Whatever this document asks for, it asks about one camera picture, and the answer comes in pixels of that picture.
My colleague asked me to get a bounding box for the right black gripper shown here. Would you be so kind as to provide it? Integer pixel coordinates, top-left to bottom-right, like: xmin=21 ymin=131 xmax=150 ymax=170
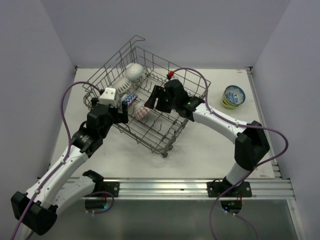
xmin=144 ymin=84 xmax=178 ymax=113

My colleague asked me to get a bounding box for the red lattice pattern bowl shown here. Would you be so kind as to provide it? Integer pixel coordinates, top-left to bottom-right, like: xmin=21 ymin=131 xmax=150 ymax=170
xmin=133 ymin=101 xmax=151 ymax=121

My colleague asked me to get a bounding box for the lime green bowl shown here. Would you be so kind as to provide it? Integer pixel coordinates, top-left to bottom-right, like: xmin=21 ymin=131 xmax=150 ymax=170
xmin=222 ymin=95 xmax=238 ymax=107
xmin=222 ymin=100 xmax=239 ymax=110

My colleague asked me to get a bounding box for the lime green bowl front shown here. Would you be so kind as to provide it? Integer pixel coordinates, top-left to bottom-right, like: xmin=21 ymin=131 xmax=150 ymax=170
xmin=222 ymin=100 xmax=239 ymax=110

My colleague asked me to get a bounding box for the blue floral pattern bowl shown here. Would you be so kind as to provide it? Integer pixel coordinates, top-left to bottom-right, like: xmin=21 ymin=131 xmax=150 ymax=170
xmin=224 ymin=85 xmax=246 ymax=106

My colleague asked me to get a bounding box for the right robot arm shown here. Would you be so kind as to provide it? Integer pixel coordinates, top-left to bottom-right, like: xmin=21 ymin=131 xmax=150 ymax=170
xmin=144 ymin=79 xmax=270 ymax=197

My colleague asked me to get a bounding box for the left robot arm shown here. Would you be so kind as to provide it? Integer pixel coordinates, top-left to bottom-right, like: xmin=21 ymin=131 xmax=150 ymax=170
xmin=10 ymin=101 xmax=129 ymax=236

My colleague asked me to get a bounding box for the blue zigzag pattern bowl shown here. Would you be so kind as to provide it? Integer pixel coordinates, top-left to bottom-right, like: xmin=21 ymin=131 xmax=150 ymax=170
xmin=120 ymin=93 xmax=138 ymax=111

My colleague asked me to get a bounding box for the white bowl with dark stripes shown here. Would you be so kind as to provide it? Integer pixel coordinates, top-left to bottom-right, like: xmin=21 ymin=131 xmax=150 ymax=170
xmin=112 ymin=77 xmax=132 ymax=95

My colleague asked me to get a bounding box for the plain white bowl at back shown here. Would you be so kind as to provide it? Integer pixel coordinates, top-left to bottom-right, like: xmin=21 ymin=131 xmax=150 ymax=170
xmin=124 ymin=62 xmax=144 ymax=81

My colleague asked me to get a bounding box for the grey wire dish rack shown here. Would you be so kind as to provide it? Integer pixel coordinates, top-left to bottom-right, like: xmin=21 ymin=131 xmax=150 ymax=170
xmin=88 ymin=35 xmax=211 ymax=158

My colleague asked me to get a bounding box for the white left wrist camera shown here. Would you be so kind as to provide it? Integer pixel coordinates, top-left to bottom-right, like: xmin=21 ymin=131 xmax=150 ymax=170
xmin=98 ymin=87 xmax=119 ymax=108

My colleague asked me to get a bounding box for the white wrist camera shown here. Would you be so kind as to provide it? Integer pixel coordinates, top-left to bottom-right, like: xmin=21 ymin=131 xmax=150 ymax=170
xmin=165 ymin=71 xmax=179 ymax=86
xmin=98 ymin=87 xmax=119 ymax=108

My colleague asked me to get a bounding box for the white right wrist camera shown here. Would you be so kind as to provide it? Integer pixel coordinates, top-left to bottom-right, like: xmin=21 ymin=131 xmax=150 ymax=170
xmin=165 ymin=71 xmax=179 ymax=86

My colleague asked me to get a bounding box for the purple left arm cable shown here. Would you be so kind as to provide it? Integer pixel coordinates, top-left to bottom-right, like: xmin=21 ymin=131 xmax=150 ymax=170
xmin=11 ymin=81 xmax=105 ymax=240

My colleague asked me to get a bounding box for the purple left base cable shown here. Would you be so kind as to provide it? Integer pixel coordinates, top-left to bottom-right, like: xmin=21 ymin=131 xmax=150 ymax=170
xmin=86 ymin=190 xmax=116 ymax=215

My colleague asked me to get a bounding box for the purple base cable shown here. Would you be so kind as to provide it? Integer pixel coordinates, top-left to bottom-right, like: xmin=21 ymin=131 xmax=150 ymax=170
xmin=86 ymin=190 xmax=116 ymax=215
xmin=208 ymin=172 xmax=261 ymax=240

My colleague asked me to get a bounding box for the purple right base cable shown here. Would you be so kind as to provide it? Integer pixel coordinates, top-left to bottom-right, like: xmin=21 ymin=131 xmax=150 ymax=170
xmin=208 ymin=172 xmax=261 ymax=240

